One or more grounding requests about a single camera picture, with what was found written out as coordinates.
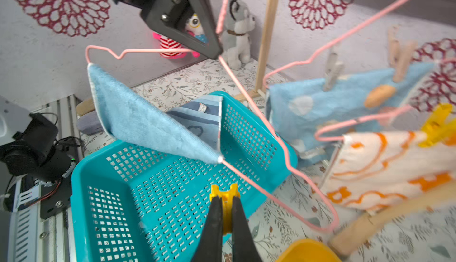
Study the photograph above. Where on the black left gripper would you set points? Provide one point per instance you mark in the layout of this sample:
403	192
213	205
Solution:
169	17

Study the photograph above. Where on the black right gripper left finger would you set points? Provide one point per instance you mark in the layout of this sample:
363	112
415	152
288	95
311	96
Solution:
210	245

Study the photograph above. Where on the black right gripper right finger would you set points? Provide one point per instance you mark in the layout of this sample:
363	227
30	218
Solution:
243	247

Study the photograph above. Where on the yellow clothespin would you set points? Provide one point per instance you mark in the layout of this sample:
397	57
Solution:
438	128
227	204

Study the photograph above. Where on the pink wire hanger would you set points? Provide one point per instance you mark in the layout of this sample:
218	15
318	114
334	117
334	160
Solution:
157	176
388	116
390	8

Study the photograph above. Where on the light blue towel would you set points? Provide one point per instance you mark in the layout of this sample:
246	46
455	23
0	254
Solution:
192	130

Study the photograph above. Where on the blue spotted towel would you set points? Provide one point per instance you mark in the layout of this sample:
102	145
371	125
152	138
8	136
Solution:
298	109

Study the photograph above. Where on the grey clothespin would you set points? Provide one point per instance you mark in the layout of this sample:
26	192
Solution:
333	69

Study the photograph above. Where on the white plush striped outfit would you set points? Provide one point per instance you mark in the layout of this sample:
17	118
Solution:
167	43

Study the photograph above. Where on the yellow plastic tray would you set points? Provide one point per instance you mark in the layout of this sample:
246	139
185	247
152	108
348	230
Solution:
308	250

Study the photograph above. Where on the grey husky plush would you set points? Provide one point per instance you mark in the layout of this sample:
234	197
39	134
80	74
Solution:
236	42

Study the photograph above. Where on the teal plastic basket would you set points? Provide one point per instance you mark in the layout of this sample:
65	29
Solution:
132	204

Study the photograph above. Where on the beige slipper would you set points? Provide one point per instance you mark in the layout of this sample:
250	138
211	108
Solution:
85	107

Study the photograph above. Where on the white orange patterned towel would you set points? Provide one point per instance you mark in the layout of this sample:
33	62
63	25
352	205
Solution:
375	170

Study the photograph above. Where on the yellow clothespin on orange towel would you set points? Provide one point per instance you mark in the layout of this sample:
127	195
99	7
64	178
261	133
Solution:
438	128

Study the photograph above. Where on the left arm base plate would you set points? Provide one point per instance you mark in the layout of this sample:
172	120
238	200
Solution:
58	201

